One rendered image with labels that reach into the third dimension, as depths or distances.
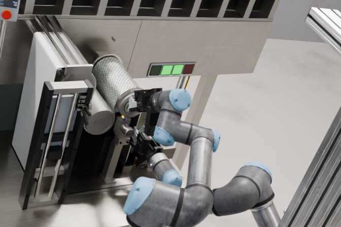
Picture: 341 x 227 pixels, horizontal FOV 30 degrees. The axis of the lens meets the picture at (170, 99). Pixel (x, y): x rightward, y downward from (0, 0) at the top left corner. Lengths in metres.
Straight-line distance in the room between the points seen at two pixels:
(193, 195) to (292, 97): 3.96
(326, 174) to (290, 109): 4.02
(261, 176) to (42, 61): 0.88
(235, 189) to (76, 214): 0.65
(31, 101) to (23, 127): 0.15
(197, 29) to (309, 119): 2.78
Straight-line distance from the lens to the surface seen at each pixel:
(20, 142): 2.60
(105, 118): 2.46
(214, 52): 3.02
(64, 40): 2.39
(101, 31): 2.63
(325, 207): 1.54
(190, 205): 1.80
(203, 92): 3.40
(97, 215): 2.48
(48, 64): 2.29
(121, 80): 2.49
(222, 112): 5.08
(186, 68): 2.98
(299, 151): 5.04
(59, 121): 2.24
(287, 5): 6.55
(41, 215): 2.42
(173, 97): 2.13
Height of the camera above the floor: 2.58
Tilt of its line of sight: 31 degrees down
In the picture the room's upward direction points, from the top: 19 degrees clockwise
